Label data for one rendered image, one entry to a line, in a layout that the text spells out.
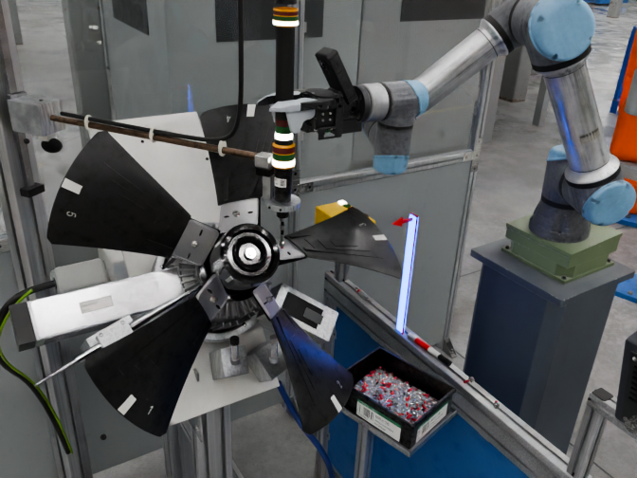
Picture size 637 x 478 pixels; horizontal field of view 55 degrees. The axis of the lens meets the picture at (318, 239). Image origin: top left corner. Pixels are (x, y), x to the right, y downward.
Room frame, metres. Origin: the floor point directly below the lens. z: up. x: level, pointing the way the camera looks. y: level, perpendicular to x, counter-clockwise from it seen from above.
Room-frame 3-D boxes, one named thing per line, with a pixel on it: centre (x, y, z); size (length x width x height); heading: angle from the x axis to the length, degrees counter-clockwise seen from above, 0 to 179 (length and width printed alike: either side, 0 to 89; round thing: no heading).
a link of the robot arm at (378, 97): (1.21, -0.09, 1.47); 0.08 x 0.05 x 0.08; 33
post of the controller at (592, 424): (0.85, -0.52, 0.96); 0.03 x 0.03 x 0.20; 33
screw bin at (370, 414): (1.06, -0.18, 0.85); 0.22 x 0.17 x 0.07; 48
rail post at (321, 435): (1.57, -0.05, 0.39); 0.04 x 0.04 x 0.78; 33
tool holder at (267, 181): (1.10, 0.08, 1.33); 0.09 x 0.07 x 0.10; 68
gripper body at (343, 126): (1.16, -0.02, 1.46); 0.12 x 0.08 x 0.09; 123
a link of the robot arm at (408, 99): (1.25, -0.15, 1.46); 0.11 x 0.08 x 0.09; 123
